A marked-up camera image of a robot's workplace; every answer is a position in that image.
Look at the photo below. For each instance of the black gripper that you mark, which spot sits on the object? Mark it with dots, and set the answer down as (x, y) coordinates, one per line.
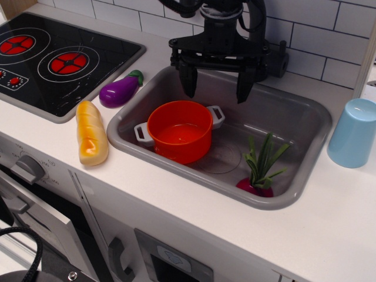
(220, 47)

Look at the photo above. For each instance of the white oven door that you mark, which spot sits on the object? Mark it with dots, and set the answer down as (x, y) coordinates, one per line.
(54, 227)

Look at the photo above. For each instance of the dark grey toy faucet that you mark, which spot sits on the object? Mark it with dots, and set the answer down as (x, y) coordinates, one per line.
(276, 61)

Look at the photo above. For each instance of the grey plastic sink basin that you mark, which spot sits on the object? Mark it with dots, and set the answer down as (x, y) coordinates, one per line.
(301, 122)

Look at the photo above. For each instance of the grey cabinet handle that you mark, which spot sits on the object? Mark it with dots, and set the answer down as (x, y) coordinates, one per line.
(115, 250)

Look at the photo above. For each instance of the purple toy eggplant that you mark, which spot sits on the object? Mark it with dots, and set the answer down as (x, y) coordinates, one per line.
(118, 93)

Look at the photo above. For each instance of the grey oven knob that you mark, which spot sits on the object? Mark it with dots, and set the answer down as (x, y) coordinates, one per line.
(28, 169)

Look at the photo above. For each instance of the black metal mount plate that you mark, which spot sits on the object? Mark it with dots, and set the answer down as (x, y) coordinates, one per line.
(61, 269)

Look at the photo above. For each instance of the black toy stovetop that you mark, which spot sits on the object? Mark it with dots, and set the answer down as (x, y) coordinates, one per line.
(48, 66)

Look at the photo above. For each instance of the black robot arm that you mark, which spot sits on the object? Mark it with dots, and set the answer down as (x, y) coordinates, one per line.
(217, 11)

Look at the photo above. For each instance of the orange toy pot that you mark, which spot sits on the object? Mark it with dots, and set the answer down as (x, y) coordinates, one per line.
(180, 130)

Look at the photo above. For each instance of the grey dishwasher panel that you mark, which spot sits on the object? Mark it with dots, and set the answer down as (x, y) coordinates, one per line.
(164, 263)

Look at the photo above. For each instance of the light blue plastic cup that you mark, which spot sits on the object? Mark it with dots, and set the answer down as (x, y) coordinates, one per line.
(351, 143)

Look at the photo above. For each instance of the toy bread loaf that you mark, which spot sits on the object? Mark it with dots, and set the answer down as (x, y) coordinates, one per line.
(91, 135)

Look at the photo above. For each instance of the purple toy beet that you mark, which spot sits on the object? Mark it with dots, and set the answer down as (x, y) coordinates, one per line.
(260, 179)

